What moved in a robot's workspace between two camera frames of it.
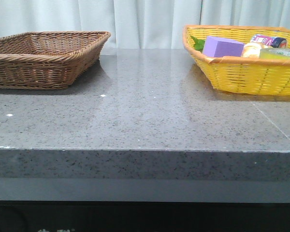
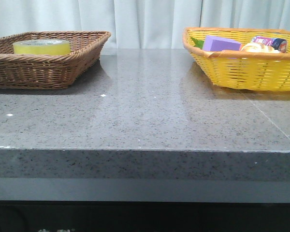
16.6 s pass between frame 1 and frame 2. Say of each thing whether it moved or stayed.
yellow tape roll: moved
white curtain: stayed
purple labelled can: stayed
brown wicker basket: stayed
